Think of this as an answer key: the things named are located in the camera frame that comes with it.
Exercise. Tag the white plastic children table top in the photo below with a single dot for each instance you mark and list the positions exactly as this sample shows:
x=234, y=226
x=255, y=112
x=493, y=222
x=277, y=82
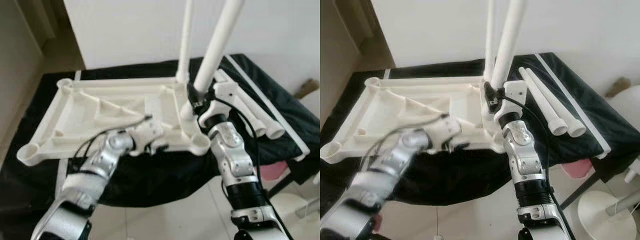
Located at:
x=395, y=107
x=85, y=110

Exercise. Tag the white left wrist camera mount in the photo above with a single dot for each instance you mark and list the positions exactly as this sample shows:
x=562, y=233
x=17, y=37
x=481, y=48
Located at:
x=147, y=131
x=445, y=130

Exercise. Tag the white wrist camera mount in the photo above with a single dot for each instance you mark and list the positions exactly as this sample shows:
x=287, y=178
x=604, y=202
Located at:
x=147, y=131
x=225, y=95
x=512, y=95
x=445, y=130

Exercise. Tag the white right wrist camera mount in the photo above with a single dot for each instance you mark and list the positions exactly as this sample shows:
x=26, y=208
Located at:
x=512, y=95
x=225, y=95

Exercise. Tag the brown wooden door frame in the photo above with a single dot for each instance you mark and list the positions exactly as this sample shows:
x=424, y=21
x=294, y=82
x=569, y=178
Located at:
x=40, y=20
x=350, y=20

